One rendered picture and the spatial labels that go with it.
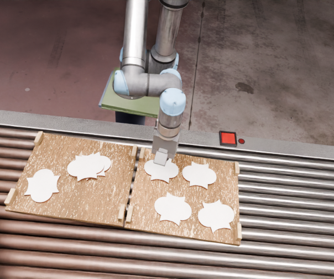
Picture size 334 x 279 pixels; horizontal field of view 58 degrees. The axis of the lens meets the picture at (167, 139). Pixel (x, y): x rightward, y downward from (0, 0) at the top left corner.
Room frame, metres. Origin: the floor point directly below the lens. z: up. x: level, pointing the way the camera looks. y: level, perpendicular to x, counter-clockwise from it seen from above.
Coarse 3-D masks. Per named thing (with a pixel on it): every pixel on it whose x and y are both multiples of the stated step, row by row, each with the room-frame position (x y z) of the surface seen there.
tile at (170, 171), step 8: (152, 160) 0.69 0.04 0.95; (168, 160) 0.70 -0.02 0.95; (144, 168) 0.64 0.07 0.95; (152, 168) 0.65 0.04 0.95; (160, 168) 0.66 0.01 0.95; (168, 168) 0.66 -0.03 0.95; (176, 168) 0.67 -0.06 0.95; (152, 176) 0.61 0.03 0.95; (160, 176) 0.62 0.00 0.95; (168, 176) 0.63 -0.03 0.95
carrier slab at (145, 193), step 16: (144, 160) 0.69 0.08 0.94; (176, 160) 0.72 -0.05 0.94; (192, 160) 0.73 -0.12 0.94; (208, 160) 0.75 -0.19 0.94; (144, 176) 0.62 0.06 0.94; (176, 176) 0.64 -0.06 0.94; (224, 176) 0.68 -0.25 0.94; (144, 192) 0.55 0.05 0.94; (160, 192) 0.56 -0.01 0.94; (176, 192) 0.57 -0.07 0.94; (192, 192) 0.58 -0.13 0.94; (208, 192) 0.59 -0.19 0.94; (224, 192) 0.61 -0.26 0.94; (144, 208) 0.48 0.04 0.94; (192, 208) 0.51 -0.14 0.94; (128, 224) 0.41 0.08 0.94; (144, 224) 0.42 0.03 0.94; (160, 224) 0.43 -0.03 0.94; (192, 224) 0.45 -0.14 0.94; (208, 240) 0.41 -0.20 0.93; (224, 240) 0.41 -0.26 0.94
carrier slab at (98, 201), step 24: (48, 144) 0.68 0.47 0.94; (72, 144) 0.70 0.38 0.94; (96, 144) 0.73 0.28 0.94; (120, 144) 0.75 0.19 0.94; (24, 168) 0.56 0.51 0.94; (48, 168) 0.58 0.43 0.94; (120, 168) 0.63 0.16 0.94; (24, 192) 0.46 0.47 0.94; (72, 192) 0.50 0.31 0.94; (96, 192) 0.51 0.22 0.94; (120, 192) 0.53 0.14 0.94; (48, 216) 0.39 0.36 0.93; (72, 216) 0.41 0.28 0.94; (96, 216) 0.42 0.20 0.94
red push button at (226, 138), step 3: (222, 132) 0.92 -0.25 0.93; (222, 135) 0.90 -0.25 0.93; (225, 135) 0.90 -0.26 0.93; (228, 135) 0.91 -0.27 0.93; (231, 135) 0.91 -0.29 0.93; (222, 138) 0.88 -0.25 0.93; (225, 138) 0.89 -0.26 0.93; (228, 138) 0.89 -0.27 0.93; (231, 138) 0.89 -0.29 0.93; (222, 141) 0.87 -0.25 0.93; (225, 141) 0.87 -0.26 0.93; (228, 141) 0.87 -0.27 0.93; (231, 141) 0.88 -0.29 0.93; (234, 141) 0.88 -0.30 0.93
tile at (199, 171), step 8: (184, 168) 0.68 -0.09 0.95; (192, 168) 0.68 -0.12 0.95; (200, 168) 0.69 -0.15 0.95; (208, 168) 0.70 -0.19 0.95; (184, 176) 0.64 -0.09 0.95; (192, 176) 0.65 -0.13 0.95; (200, 176) 0.65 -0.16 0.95; (208, 176) 0.66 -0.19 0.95; (192, 184) 0.61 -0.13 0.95; (200, 184) 0.62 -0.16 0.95; (208, 184) 0.63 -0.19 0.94
